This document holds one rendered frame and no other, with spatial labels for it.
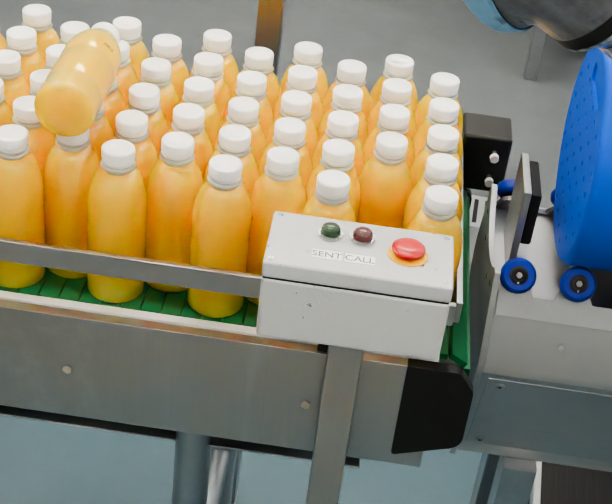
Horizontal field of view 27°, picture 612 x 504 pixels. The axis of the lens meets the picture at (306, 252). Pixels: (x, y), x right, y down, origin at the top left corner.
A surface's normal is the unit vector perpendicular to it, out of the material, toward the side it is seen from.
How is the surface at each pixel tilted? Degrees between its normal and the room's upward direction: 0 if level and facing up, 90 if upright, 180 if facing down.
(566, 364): 71
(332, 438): 90
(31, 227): 90
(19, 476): 0
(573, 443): 108
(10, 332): 90
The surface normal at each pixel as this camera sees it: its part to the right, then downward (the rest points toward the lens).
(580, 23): -0.25, 0.84
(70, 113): -0.13, 0.55
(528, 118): 0.10, -0.81
